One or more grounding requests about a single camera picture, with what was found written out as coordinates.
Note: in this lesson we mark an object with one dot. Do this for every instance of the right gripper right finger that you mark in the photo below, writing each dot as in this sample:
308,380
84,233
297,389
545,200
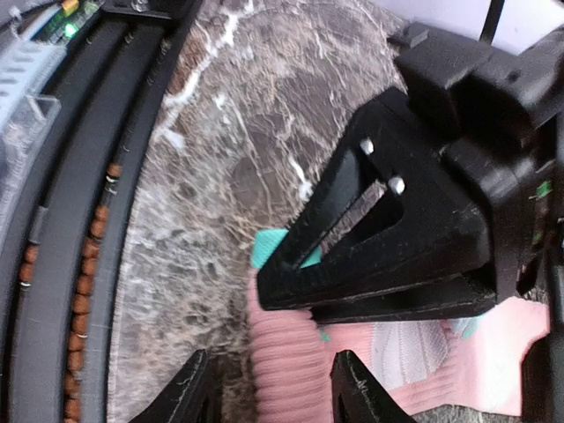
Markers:
358,397

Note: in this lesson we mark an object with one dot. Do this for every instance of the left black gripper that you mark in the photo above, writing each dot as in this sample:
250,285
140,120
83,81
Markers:
498,114

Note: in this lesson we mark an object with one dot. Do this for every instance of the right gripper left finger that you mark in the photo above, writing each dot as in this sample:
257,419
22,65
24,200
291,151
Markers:
188,397

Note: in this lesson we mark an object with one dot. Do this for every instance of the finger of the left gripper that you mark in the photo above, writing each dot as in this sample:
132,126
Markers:
463,296
386,216

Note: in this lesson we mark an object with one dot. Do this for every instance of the pink patterned sock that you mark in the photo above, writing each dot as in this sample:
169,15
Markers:
471,362

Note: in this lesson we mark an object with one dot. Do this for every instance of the small circuit board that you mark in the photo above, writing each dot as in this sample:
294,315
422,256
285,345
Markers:
59,23

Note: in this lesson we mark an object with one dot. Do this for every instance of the white slotted cable duct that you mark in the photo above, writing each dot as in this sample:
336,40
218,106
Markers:
26,66

